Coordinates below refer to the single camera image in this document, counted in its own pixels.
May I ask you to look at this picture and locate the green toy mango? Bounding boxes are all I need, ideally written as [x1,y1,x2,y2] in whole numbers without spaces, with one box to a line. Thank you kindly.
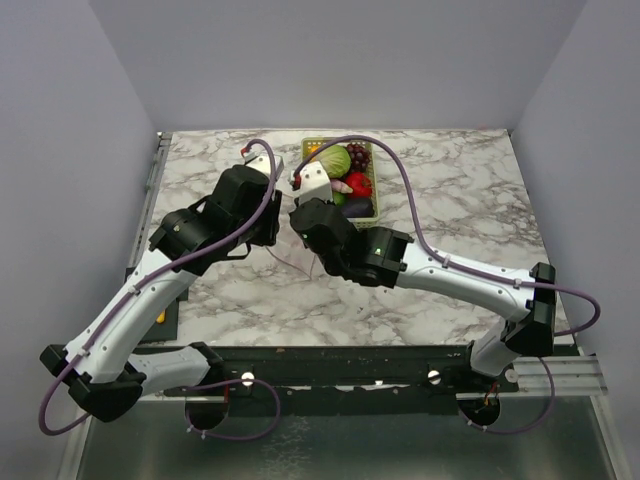
[332,191,347,206]

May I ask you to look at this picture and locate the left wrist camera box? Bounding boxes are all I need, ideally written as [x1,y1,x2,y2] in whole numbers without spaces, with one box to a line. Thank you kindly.
[242,151,284,181]

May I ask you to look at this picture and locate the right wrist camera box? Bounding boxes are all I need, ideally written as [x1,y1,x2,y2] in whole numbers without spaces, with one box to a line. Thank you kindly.
[290,161,333,205]

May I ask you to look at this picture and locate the green toy cabbage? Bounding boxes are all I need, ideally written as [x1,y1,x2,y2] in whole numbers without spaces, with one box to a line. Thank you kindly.
[312,145,351,179]

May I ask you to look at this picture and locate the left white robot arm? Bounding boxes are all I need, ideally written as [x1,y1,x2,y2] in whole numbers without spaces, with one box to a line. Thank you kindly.
[40,157,282,422]

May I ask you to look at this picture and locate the aluminium frame rail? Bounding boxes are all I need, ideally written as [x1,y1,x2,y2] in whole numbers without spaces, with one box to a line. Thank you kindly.
[139,344,609,401]

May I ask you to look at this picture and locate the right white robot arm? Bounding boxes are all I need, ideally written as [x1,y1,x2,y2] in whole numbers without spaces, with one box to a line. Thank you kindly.
[289,198,556,391]

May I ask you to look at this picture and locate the green perforated plastic basket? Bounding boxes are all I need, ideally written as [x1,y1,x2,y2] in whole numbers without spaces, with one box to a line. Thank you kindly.
[311,140,380,229]

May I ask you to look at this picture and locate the long striped purple eggplant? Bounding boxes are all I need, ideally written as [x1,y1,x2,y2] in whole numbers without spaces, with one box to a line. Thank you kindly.
[330,179,353,194]

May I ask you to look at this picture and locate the red toy bell pepper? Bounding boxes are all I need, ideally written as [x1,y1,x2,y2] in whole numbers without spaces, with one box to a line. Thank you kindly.
[344,172,373,199]

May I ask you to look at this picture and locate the purple toy grapes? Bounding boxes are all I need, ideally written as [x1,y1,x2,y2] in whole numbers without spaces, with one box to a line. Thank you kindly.
[346,143,371,173]

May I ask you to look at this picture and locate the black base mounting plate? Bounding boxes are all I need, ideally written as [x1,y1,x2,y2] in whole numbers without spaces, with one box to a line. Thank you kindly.
[167,346,518,416]

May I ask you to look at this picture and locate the dark purple toy eggplant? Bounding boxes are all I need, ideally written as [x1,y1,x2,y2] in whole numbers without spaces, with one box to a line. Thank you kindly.
[340,198,375,219]

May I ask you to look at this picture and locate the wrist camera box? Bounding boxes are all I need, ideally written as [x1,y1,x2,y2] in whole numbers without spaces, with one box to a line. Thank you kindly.
[290,161,333,205]
[242,151,284,181]

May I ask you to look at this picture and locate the clear zip top bag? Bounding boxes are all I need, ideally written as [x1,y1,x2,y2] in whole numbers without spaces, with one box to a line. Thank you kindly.
[267,239,318,280]

